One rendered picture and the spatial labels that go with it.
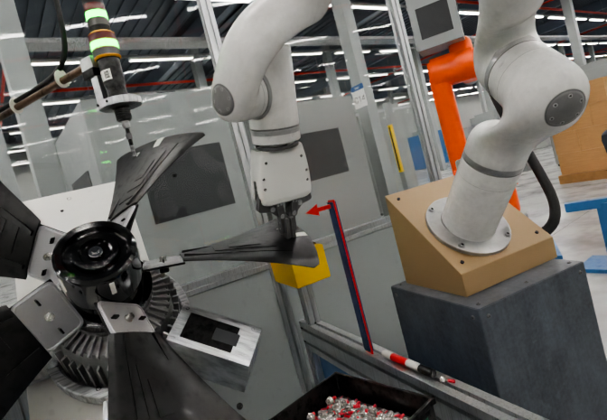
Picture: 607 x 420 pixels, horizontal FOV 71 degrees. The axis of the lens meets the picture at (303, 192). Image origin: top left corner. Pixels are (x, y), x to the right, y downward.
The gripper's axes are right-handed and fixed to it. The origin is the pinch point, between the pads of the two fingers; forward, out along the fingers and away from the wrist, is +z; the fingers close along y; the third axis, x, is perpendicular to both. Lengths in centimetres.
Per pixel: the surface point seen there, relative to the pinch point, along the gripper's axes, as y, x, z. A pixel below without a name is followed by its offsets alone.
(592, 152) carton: -701, -320, 169
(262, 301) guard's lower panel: -14, -62, 53
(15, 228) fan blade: 42.2, -13.6, -7.6
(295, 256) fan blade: 2.7, 8.0, 2.2
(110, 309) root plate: 31.5, 2.8, 3.5
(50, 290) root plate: 38.8, -2.1, -0.1
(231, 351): 15.4, 5.0, 17.3
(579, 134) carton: -701, -343, 142
